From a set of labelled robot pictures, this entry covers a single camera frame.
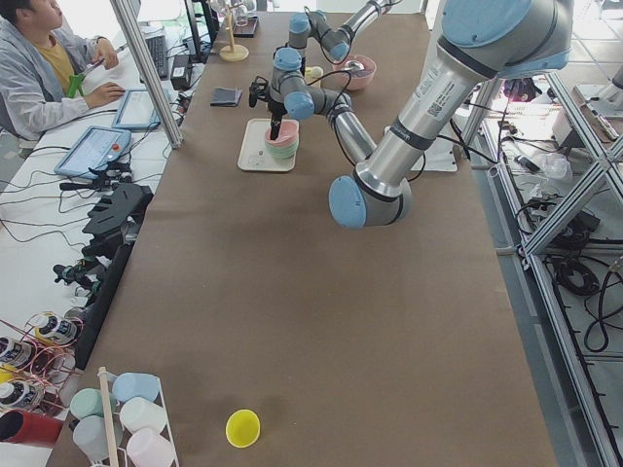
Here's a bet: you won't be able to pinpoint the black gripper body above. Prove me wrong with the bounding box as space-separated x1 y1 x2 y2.
248 76 287 116
273 47 306 75

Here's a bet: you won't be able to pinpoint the small pink bowl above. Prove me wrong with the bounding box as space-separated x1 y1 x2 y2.
265 120 299 147

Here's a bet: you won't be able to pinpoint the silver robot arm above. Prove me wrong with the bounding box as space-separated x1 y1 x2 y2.
277 1 400 73
249 1 573 229

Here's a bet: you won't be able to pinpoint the large pink ice bowl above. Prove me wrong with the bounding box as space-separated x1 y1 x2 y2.
333 54 377 90

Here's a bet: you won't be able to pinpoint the stacked green bowls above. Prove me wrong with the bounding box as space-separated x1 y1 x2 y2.
265 140 299 160

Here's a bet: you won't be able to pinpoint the grey folded cloth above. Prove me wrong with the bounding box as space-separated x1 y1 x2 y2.
210 87 242 107

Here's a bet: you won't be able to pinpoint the wooden cup tree stand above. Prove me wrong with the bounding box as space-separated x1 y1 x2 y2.
210 0 249 62

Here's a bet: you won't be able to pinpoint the cream rabbit tray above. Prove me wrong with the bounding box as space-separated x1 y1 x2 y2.
238 119 296 172

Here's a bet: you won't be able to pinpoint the metal ice scoop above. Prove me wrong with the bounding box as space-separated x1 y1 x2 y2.
343 59 367 78

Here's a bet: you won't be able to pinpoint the black keyboard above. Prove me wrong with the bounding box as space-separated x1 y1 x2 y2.
145 35 168 79

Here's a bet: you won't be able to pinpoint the far blue teach pendant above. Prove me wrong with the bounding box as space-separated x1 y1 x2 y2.
112 89 161 131

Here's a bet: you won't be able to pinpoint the blue teach pendant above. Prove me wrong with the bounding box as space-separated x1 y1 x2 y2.
54 126 131 179
112 89 161 131

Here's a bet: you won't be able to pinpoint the near blue teach pendant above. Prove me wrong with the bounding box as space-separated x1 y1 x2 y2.
54 126 131 179

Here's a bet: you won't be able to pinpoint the black stand rack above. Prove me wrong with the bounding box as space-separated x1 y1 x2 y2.
53 183 154 370

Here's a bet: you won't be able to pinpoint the seated person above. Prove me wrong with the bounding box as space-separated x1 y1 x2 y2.
1 1 125 141

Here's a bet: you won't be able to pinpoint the blue cup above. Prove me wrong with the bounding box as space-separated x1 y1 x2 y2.
112 373 159 403

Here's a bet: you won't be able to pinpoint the white cup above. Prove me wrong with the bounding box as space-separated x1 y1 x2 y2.
119 397 166 433

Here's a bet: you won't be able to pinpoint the green cup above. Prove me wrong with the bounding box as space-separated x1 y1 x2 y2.
69 388 104 419

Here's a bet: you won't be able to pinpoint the pink cup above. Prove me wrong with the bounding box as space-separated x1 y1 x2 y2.
127 428 175 467

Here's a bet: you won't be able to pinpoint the grey cup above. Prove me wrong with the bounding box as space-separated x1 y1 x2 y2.
73 415 109 463

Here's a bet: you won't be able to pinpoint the red cylinder can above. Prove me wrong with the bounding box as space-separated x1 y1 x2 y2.
1 410 63 448

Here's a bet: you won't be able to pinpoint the aluminium frame post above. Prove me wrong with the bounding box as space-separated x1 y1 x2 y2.
109 0 183 149

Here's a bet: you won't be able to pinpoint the white wire cup rack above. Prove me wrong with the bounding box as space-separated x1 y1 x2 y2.
97 367 180 466

